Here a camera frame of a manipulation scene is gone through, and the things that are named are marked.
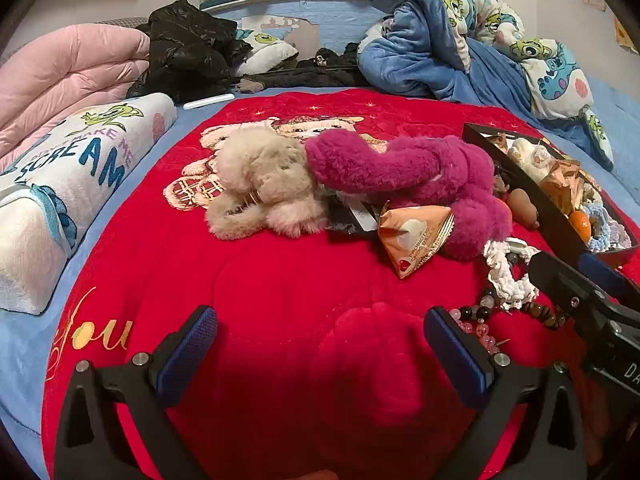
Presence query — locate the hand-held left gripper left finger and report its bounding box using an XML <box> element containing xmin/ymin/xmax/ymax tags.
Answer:
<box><xmin>54</xmin><ymin>305</ymin><xmax>219</xmax><ymax>480</ymax></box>

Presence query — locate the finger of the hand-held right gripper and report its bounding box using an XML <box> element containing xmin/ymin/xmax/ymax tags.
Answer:
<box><xmin>530</xmin><ymin>251</ymin><xmax>622</xmax><ymax>332</ymax></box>
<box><xmin>579</xmin><ymin>253</ymin><xmax>640</xmax><ymax>307</ymax></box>

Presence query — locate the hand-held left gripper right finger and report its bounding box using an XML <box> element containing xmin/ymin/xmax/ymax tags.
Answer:
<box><xmin>424</xmin><ymin>306</ymin><xmax>588</xmax><ymax>480</ymax></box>

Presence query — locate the black tray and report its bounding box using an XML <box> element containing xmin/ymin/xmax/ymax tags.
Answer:
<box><xmin>462</xmin><ymin>122</ymin><xmax>640</xmax><ymax>268</ymax></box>

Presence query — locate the orange triangular snack packet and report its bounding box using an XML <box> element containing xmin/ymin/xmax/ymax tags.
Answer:
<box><xmin>539</xmin><ymin>162</ymin><xmax>587</xmax><ymax>216</ymax></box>
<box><xmin>377</xmin><ymin>200</ymin><xmax>456</xmax><ymax>281</ymax></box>

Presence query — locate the blue crocheted scrunchie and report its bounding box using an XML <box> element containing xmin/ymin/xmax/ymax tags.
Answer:
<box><xmin>582</xmin><ymin>202</ymin><xmax>635</xmax><ymax>253</ymax></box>

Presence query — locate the small mandarin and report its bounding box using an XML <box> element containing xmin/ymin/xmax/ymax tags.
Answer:
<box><xmin>570</xmin><ymin>210</ymin><xmax>594</xmax><ymax>242</ymax></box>

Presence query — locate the white crocheted scrunchie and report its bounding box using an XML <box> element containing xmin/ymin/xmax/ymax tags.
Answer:
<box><xmin>482</xmin><ymin>240</ymin><xmax>544</xmax><ymax>312</ymax></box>

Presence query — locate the brown egg-shaped toy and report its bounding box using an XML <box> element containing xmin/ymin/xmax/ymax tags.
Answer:
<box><xmin>505</xmin><ymin>187</ymin><xmax>542</xmax><ymax>229</ymax></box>

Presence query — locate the white plush toy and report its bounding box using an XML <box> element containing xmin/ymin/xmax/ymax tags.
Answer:
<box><xmin>506</xmin><ymin>137</ymin><xmax>552</xmax><ymax>182</ymax></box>

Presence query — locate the red printed blanket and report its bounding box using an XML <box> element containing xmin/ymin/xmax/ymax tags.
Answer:
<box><xmin>40</xmin><ymin>87</ymin><xmax>640</xmax><ymax>480</ymax></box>

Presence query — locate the black tag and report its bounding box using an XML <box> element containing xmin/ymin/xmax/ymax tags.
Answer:
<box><xmin>325</xmin><ymin>195</ymin><xmax>382</xmax><ymax>237</ymax></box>

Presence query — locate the beige plush toy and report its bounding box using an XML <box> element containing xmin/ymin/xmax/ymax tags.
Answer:
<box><xmin>205</xmin><ymin>127</ymin><xmax>331</xmax><ymax>241</ymax></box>

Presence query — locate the magenta plush bear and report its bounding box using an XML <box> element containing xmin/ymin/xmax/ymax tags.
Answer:
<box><xmin>305</xmin><ymin>130</ymin><xmax>513</xmax><ymax>263</ymax></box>

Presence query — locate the white printed pillow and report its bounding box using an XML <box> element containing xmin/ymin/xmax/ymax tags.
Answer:
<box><xmin>0</xmin><ymin>92</ymin><xmax>179</xmax><ymax>316</ymax></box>

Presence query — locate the white stick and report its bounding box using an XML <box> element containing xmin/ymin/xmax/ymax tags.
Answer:
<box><xmin>182</xmin><ymin>92</ymin><xmax>236</xmax><ymax>111</ymax></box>

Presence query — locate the blue cartoon blanket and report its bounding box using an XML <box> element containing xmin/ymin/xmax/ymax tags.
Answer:
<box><xmin>357</xmin><ymin>0</ymin><xmax>616</xmax><ymax>171</ymax></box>

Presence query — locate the dark knitted garment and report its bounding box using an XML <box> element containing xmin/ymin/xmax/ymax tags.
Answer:
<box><xmin>235</xmin><ymin>45</ymin><xmax>376</xmax><ymax>93</ymax></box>

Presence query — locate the pink quilt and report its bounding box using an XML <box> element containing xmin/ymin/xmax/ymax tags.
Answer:
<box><xmin>0</xmin><ymin>24</ymin><xmax>151</xmax><ymax>161</ymax></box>

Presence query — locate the black puffer jacket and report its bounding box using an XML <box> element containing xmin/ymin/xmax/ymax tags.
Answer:
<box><xmin>126</xmin><ymin>0</ymin><xmax>253</xmax><ymax>106</ymax></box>

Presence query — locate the small cartoon pillow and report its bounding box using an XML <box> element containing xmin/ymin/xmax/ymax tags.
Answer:
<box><xmin>235</xmin><ymin>27</ymin><xmax>300</xmax><ymax>77</ymax></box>

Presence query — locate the brown bead bracelet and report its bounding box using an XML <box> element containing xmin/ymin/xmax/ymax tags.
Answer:
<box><xmin>520</xmin><ymin>300</ymin><xmax>572</xmax><ymax>332</ymax></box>

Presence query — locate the pink bead bracelet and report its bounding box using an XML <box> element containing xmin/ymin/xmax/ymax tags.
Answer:
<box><xmin>450</xmin><ymin>292</ymin><xmax>502</xmax><ymax>357</ymax></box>

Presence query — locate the yellow wall paper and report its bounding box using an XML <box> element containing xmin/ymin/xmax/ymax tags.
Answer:
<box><xmin>612</xmin><ymin>15</ymin><xmax>639</xmax><ymax>54</ymax></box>

